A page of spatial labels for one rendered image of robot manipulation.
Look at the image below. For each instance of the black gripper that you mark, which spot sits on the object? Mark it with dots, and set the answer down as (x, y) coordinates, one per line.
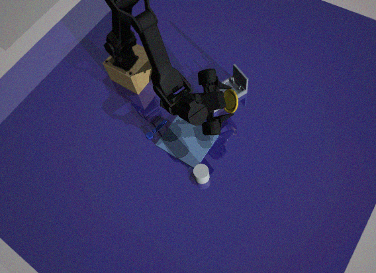
(213, 124)

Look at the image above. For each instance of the white cylinder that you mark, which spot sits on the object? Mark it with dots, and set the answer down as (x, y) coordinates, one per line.
(201, 173)

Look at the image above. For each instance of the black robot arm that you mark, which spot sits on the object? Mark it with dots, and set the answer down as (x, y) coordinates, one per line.
(165, 78)

